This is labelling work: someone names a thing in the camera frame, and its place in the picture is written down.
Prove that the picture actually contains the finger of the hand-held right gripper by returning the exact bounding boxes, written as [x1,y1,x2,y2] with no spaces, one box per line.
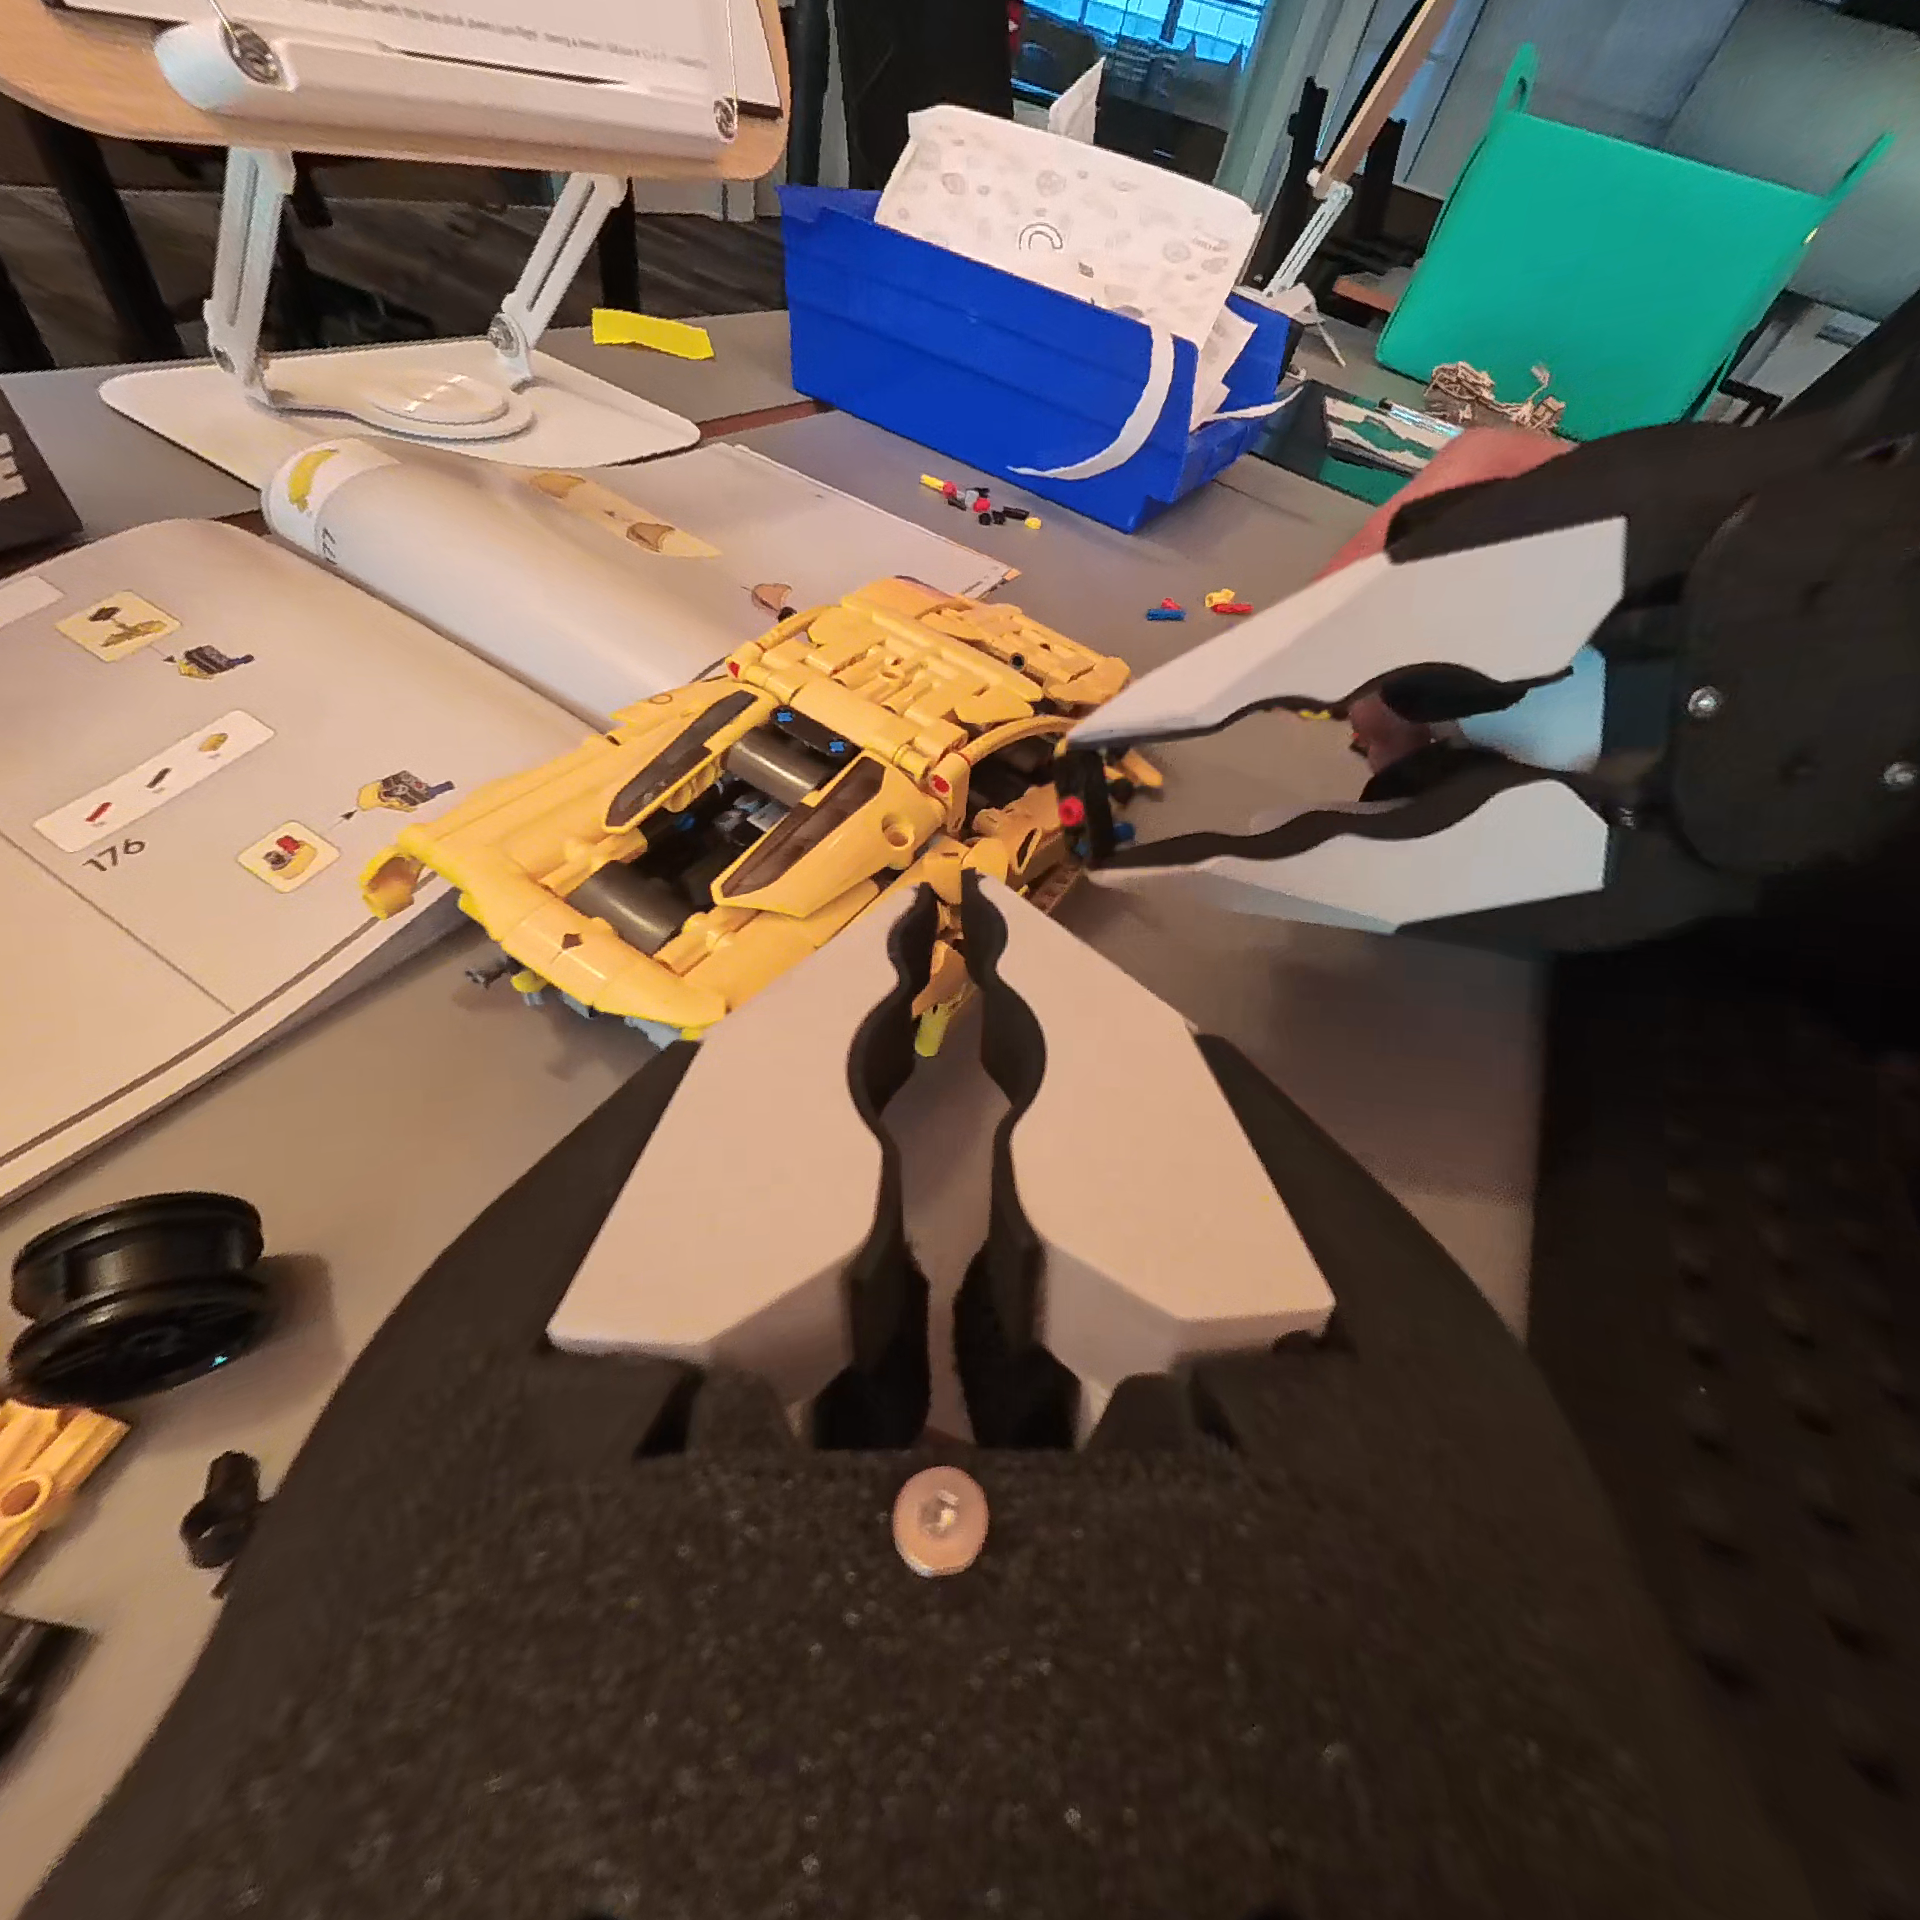
[1087,750,1619,941]
[1063,515,1634,752]

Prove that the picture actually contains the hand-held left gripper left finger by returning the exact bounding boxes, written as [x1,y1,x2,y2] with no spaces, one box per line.
[546,882,934,1449]

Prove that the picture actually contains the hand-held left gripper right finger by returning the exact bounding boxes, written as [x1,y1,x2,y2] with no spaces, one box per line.
[957,874,1336,1449]

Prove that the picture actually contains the yellow toy brick car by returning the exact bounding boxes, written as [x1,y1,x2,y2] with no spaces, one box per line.
[358,577,1163,1058]

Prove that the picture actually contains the black brick beam piece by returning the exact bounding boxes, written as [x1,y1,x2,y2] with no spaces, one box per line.
[1053,736,1124,876]

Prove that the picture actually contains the instruction booklet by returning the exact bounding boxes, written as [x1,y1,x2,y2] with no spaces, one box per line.
[0,442,1022,1203]

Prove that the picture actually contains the pile of black brick parts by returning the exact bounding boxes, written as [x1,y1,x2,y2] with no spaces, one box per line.
[0,1402,264,1757]

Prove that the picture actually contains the grey desk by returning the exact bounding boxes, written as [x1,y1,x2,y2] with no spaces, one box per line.
[0,306,1547,1920]

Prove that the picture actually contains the person's right hand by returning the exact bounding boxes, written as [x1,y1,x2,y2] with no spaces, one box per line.
[1316,428,1578,774]

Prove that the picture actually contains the green cutting mat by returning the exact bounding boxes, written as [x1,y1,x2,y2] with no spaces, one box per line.
[1290,381,1471,520]

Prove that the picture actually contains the white and green card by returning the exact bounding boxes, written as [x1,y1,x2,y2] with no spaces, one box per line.
[1327,398,1466,454]

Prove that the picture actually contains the wooden puzzle pieces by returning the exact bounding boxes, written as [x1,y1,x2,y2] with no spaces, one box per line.
[1418,360,1568,436]

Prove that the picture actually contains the perforated grey panel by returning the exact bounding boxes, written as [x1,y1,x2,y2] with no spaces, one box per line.
[1530,944,1920,1920]

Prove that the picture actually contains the white paper bag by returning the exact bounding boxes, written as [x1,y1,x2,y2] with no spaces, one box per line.
[872,59,1291,482]

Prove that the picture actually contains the blue storage bin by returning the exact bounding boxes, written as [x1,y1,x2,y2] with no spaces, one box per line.
[776,184,1307,536]

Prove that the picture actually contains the black toy tyre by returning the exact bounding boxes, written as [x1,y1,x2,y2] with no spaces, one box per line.
[6,1190,279,1404]

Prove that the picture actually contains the white sign stand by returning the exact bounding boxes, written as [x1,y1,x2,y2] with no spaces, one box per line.
[95,141,706,467]

